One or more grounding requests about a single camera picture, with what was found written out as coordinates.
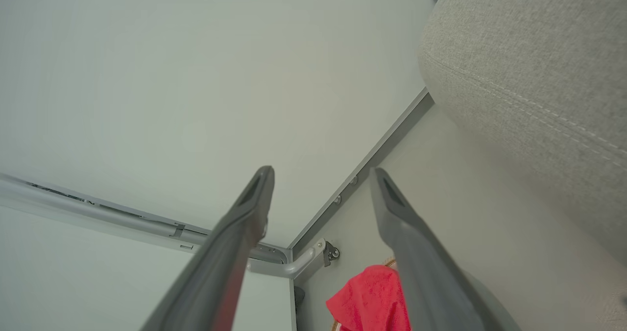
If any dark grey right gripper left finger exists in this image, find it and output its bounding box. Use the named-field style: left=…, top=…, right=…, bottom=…
left=140, top=165, right=275, bottom=331

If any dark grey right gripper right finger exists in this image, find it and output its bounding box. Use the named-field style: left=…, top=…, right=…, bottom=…
left=368, top=167, right=521, bottom=331

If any red cloth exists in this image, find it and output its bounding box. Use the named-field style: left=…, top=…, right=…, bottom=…
left=326, top=265, right=411, bottom=331

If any beige fabric sofa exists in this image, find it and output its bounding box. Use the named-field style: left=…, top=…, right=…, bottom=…
left=418, top=0, right=627, bottom=331

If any small caster wheel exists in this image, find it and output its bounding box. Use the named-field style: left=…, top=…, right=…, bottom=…
left=323, top=241, right=340, bottom=267

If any grey metal baseboard strip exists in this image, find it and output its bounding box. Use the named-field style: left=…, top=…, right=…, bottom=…
left=288, top=88, right=435, bottom=259

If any grey metal frame rail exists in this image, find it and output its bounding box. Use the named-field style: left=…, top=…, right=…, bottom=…
left=0, top=173, right=328, bottom=279

